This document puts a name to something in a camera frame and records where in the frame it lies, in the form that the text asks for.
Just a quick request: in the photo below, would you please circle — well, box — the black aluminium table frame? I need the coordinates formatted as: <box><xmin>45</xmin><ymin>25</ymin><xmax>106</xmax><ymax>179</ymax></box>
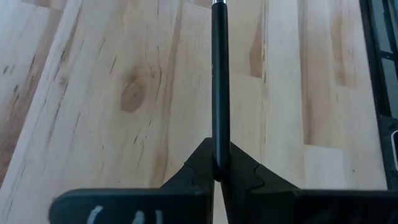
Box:
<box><xmin>359</xmin><ymin>0</ymin><xmax>398</xmax><ymax>190</ymax></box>

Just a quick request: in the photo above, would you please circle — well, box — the black makeup brush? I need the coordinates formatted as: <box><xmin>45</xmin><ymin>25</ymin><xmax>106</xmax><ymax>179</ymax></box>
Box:
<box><xmin>210</xmin><ymin>0</ymin><xmax>232</xmax><ymax>183</ymax></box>

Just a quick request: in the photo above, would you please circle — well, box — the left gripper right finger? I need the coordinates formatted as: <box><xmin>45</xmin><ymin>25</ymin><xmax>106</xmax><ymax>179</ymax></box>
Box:
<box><xmin>220</xmin><ymin>141</ymin><xmax>398</xmax><ymax>224</ymax></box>

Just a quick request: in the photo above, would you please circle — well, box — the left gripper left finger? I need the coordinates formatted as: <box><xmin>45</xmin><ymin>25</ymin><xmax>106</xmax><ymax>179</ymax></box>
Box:
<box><xmin>48</xmin><ymin>138</ymin><xmax>216</xmax><ymax>224</ymax></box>

